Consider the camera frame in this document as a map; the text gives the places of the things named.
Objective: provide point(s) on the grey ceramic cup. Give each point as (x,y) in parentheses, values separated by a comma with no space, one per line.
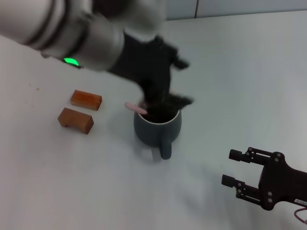
(148,133)

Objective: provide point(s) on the brown arched wooden block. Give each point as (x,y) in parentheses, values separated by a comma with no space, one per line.
(76,119)

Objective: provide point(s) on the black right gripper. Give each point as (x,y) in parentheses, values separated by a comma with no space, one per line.
(280,184)

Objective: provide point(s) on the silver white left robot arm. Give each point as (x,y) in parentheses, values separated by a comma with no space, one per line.
(60,28)

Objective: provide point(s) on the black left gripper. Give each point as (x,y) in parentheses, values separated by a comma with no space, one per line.
(146,67)

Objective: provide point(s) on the orange wooden block with holes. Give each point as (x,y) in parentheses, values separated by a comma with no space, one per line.
(86,99)

